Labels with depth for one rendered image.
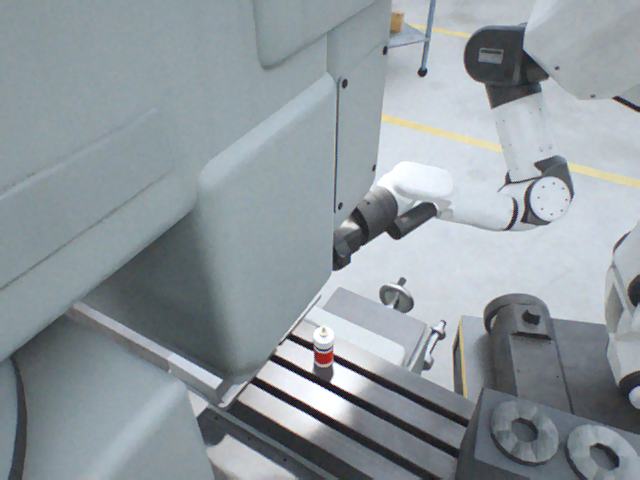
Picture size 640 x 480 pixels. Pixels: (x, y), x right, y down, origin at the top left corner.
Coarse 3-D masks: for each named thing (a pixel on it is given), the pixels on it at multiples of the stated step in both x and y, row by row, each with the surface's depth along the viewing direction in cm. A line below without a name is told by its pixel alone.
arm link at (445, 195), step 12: (396, 168) 85; (408, 168) 85; (420, 168) 86; (432, 168) 86; (396, 180) 84; (408, 180) 84; (420, 180) 84; (432, 180) 85; (444, 180) 86; (396, 192) 85; (408, 192) 83; (420, 192) 84; (432, 192) 84; (444, 192) 85; (456, 192) 87; (444, 204) 86; (456, 204) 88; (444, 216) 89
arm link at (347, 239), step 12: (360, 204) 80; (372, 204) 81; (348, 216) 80; (360, 216) 80; (372, 216) 81; (384, 216) 82; (348, 228) 79; (360, 228) 81; (372, 228) 81; (384, 228) 83; (336, 240) 76; (348, 240) 78; (360, 240) 84; (336, 252) 76; (348, 252) 76; (336, 264) 78
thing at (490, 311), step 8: (504, 296) 159; (512, 296) 157; (520, 296) 157; (528, 296) 157; (488, 304) 162; (496, 304) 159; (504, 304) 157; (520, 304) 155; (528, 304) 154; (536, 304) 155; (544, 304) 158; (488, 312) 161; (496, 312) 159; (488, 320) 162; (488, 328) 164
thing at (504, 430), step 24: (480, 408) 75; (504, 408) 74; (528, 408) 74; (552, 408) 75; (480, 432) 72; (504, 432) 71; (528, 432) 72; (552, 432) 71; (576, 432) 71; (600, 432) 71; (624, 432) 73; (480, 456) 70; (504, 456) 70; (528, 456) 68; (552, 456) 69; (576, 456) 69; (600, 456) 70; (624, 456) 69
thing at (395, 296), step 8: (400, 280) 153; (384, 288) 154; (392, 288) 152; (400, 288) 151; (384, 296) 157; (392, 296) 155; (400, 296) 153; (408, 296) 151; (384, 304) 158; (392, 304) 152; (400, 304) 155; (408, 304) 152; (400, 312) 156
